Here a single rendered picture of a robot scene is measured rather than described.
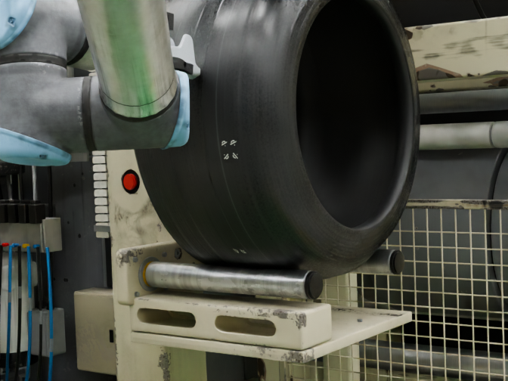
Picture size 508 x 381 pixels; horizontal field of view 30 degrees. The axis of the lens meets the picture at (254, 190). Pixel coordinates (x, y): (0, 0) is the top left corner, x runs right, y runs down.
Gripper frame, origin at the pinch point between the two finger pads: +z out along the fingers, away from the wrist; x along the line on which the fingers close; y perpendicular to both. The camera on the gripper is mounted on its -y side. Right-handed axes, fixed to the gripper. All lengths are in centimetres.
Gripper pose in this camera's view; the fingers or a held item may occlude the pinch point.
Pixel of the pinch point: (192, 76)
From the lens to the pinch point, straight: 141.2
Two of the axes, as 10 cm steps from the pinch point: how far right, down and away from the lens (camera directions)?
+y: 0.3, -10.0, 0.4
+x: -8.1, 0.0, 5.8
